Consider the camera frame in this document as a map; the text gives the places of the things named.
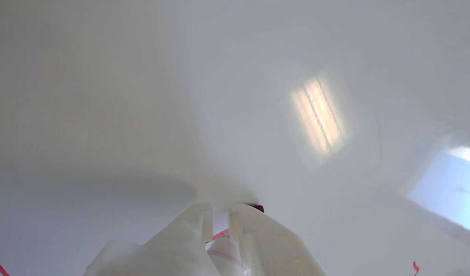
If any large whiteboard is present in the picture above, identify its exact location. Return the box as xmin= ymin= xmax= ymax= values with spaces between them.
xmin=0 ymin=0 xmax=470 ymax=276

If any white red whiteboard marker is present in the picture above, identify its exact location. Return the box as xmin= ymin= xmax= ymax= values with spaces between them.
xmin=205 ymin=204 xmax=265 ymax=276

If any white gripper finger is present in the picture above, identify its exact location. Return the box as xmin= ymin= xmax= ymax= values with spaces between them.
xmin=227 ymin=203 xmax=327 ymax=276
xmin=84 ymin=202 xmax=220 ymax=276

